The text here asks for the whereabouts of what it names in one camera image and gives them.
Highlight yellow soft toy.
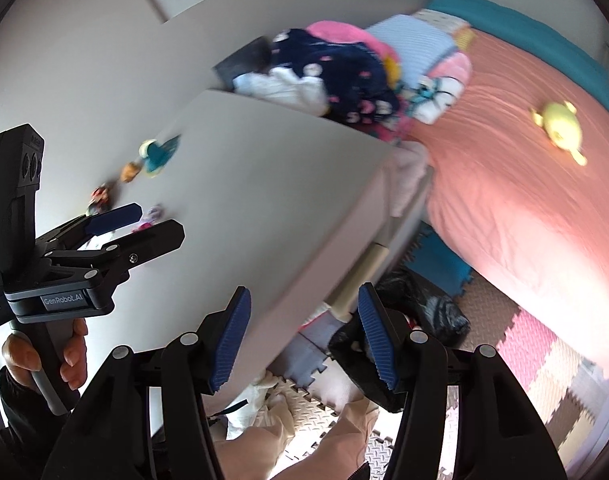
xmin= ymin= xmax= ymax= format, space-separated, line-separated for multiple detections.
xmin=383 ymin=55 xmax=402 ymax=86

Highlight small pink toy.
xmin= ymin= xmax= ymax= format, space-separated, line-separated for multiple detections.
xmin=132 ymin=204 xmax=165 ymax=232

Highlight bright pink plush cushion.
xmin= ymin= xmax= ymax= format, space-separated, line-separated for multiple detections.
xmin=305 ymin=20 xmax=397 ymax=61

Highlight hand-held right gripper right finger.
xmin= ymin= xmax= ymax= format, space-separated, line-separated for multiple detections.
xmin=358 ymin=282 xmax=570 ymax=480

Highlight black trash bag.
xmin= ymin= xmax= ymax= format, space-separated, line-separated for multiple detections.
xmin=328 ymin=266 xmax=471 ymax=413

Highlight colourful foam puzzle mat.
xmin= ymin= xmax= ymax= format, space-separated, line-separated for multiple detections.
xmin=264 ymin=220 xmax=609 ymax=480

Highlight pale pink folded blanket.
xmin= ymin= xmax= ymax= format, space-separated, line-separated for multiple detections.
xmin=431 ymin=52 xmax=472 ymax=86

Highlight white quilted cloth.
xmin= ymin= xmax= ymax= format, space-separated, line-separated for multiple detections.
xmin=233 ymin=67 xmax=327 ymax=115

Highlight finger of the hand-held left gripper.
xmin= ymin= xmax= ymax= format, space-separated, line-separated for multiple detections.
xmin=49 ymin=219 xmax=186 ymax=302
xmin=34 ymin=203 xmax=144 ymax=257

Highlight navy patterned fleece garment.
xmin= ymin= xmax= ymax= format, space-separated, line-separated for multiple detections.
xmin=270 ymin=28 xmax=405 ymax=126

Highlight pale pink fluffy cloth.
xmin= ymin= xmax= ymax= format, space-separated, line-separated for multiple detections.
xmin=381 ymin=141 xmax=430 ymax=221

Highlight black box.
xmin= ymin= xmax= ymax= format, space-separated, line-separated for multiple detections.
xmin=213 ymin=37 xmax=272 ymax=92

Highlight light blue dotted blanket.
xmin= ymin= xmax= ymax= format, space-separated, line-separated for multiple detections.
xmin=369 ymin=14 xmax=457 ymax=88

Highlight white nightstand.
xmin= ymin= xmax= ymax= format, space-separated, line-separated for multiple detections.
xmin=34 ymin=89 xmax=432 ymax=441

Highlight person's legs in beige pants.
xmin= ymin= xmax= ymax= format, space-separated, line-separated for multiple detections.
xmin=217 ymin=395 xmax=380 ymax=480

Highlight blue figure toy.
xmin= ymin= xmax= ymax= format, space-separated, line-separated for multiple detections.
xmin=138 ymin=135 xmax=182 ymax=177

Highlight yellow plush toy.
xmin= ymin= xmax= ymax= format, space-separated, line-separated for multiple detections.
xmin=529 ymin=101 xmax=588 ymax=166

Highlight bed with pink sheet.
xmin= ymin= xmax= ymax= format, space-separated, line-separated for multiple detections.
xmin=394 ymin=25 xmax=609 ymax=396

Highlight teal pillow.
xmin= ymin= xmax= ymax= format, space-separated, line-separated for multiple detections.
xmin=427 ymin=0 xmax=609 ymax=113

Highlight person's left forearm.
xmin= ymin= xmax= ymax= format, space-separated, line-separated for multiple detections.
xmin=0 ymin=365 xmax=82 ymax=480

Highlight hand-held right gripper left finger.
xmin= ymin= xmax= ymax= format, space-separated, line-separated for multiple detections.
xmin=42 ymin=286 xmax=252 ymax=480

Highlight white fluffy cloth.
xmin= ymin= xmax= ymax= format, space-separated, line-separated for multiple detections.
xmin=237 ymin=370 xmax=315 ymax=441

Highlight pink floral fleece garment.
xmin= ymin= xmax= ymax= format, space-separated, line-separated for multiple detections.
xmin=344 ymin=100 xmax=410 ymax=146

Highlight white patterned pillow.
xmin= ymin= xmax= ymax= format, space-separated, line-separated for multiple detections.
xmin=413 ymin=8 xmax=472 ymax=31

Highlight person's left hand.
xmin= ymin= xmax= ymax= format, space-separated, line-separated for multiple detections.
xmin=1 ymin=319 xmax=90 ymax=392

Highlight white cartoon print blanket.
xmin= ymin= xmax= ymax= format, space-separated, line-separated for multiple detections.
xmin=404 ymin=76 xmax=466 ymax=125

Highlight small red black toy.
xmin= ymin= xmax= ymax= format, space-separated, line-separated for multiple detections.
xmin=87 ymin=184 xmax=116 ymax=216

